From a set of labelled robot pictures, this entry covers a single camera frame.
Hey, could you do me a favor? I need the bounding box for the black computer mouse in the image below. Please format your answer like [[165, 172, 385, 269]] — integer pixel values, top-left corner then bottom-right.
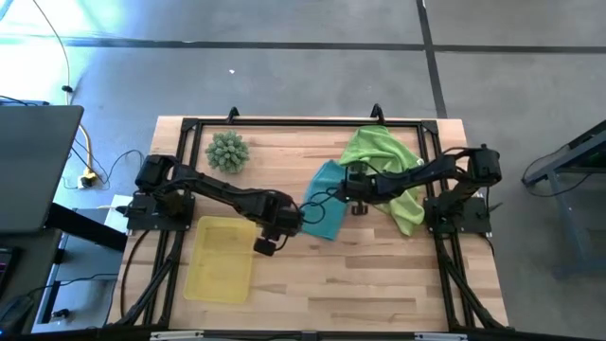
[[0, 294, 35, 336]]

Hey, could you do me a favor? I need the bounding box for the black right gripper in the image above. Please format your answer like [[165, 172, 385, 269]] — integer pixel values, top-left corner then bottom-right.
[[328, 160, 376, 215]]

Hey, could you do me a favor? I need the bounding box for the black keyboard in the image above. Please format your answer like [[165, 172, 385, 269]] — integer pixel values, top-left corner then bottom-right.
[[0, 244, 21, 298]]

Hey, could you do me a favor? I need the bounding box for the yellow plastic basket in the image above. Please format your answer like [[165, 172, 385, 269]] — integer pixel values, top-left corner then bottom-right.
[[183, 215, 259, 305]]

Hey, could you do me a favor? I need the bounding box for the black metal table frame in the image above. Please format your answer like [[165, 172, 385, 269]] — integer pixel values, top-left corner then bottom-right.
[[106, 102, 511, 341]]

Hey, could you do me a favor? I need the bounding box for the black floor cable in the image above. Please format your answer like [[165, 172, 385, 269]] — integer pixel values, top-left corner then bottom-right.
[[69, 144, 147, 191]]

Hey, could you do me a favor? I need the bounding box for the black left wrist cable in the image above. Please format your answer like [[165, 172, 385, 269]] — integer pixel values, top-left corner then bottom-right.
[[298, 201, 329, 224]]

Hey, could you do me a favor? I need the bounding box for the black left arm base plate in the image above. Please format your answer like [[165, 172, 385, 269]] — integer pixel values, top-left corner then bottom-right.
[[123, 191, 196, 233]]

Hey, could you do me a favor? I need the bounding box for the silver bracket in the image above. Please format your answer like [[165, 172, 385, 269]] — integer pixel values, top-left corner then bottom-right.
[[149, 330, 205, 341], [413, 332, 470, 341]]

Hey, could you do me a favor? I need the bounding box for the teal microfiber towel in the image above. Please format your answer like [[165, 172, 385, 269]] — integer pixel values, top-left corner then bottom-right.
[[301, 159, 352, 242]]

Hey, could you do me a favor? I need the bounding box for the black cable under desk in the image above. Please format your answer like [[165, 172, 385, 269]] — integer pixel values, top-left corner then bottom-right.
[[520, 144, 596, 199]]

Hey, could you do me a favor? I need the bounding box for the green spiky plant ball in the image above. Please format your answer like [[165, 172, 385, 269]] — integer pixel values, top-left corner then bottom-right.
[[204, 130, 251, 174]]

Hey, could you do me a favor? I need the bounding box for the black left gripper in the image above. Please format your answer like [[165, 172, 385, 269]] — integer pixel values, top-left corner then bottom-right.
[[253, 193, 307, 258]]

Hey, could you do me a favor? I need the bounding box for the white box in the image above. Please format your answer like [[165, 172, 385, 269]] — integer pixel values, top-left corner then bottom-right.
[[103, 193, 134, 234]]

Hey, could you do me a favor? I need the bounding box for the yellow floor cable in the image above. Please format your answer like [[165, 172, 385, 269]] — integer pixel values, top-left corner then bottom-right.
[[30, 0, 96, 181]]

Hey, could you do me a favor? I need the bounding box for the blue-grey metal desk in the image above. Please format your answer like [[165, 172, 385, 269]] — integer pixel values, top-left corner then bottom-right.
[[520, 118, 606, 280]]

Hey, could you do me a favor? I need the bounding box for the black base cable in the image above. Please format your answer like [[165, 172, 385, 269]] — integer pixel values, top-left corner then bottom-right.
[[119, 228, 152, 319]]

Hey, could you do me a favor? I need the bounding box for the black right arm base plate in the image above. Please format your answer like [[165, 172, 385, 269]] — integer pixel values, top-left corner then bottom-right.
[[422, 194, 493, 234]]

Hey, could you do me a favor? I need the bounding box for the green microfiber towel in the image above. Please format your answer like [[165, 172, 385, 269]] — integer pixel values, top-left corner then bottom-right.
[[337, 124, 426, 190]]

